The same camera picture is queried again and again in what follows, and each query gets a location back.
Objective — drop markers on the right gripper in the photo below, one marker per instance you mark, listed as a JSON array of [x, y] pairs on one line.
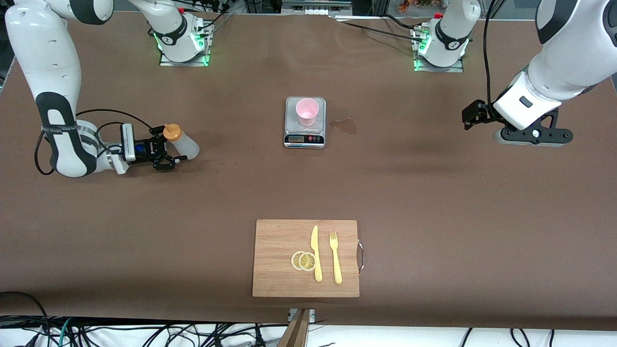
[[146, 149]]

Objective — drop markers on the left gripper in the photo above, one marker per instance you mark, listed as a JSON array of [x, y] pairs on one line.
[[476, 113]]

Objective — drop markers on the clear squeeze bottle orange cap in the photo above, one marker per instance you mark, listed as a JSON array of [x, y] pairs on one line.
[[185, 147]]

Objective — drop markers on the pink cup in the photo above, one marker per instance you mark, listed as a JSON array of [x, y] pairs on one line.
[[307, 113]]

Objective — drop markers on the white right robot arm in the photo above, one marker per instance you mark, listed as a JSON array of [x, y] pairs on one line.
[[46, 53]]

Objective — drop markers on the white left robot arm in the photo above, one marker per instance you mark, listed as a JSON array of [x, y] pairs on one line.
[[569, 62]]

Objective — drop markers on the brown table cover sheet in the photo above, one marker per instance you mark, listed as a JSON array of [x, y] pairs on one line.
[[434, 217]]

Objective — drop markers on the brown liquid puddle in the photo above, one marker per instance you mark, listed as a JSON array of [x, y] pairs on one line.
[[346, 126]]

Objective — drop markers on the silver digital kitchen scale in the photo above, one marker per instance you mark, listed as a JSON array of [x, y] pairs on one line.
[[304, 140]]

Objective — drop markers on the wooden cutting board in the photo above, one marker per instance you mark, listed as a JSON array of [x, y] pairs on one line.
[[274, 260]]

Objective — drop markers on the lemon slice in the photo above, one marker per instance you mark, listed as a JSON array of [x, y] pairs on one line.
[[308, 261], [294, 260]]

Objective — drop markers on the white power strip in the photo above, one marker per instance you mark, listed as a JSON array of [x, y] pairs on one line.
[[315, 10]]

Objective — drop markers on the yellow plastic knife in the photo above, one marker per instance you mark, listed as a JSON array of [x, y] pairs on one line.
[[316, 260]]

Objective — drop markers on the yellow plastic fork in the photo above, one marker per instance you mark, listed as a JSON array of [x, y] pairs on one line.
[[336, 262]]

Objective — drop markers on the wooden beam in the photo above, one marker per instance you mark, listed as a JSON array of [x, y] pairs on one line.
[[300, 332]]

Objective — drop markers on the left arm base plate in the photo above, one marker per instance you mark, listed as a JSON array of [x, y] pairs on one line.
[[441, 69]]

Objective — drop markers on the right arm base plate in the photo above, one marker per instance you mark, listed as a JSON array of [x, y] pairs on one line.
[[183, 63]]

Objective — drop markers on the metal bracket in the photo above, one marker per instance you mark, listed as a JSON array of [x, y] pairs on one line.
[[291, 314]]

